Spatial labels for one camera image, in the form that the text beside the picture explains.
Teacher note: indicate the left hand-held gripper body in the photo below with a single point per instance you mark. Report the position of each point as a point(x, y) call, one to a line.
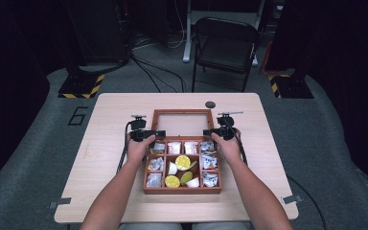
point(139, 129)

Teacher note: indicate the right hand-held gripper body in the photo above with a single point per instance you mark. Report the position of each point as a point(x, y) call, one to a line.
point(226, 127)

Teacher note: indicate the wooden box with glass lid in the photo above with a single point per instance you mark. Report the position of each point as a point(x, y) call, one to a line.
point(182, 191)

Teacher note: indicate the person's left hand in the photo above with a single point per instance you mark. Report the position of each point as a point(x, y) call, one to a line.
point(139, 150)

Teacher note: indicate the person's right hand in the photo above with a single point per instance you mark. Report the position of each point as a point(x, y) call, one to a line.
point(227, 150)

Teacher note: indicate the group of white sachets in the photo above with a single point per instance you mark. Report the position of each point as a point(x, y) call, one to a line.
point(174, 148)

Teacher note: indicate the black table grommet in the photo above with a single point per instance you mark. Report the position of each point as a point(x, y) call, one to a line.
point(210, 104)

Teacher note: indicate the white creamer cup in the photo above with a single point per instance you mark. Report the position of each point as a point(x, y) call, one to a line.
point(172, 168)
point(193, 182)

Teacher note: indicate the large yellow lid cup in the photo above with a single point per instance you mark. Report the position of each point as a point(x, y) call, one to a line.
point(182, 162)

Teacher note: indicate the small yellow lid cup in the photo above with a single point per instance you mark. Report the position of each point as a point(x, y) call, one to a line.
point(172, 181)

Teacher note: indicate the green lid cup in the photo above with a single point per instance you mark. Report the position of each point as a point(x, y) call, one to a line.
point(186, 177)

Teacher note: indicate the hazard striped stand base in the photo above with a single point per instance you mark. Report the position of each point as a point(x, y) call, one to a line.
point(290, 86)
point(81, 86)

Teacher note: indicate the black folding chair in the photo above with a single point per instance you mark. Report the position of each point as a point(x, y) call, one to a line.
point(225, 52)

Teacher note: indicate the grey tape strip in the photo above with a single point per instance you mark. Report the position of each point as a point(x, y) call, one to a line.
point(60, 202)
point(292, 199)

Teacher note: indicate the dark computer tower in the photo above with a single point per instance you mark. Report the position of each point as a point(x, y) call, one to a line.
point(99, 32)

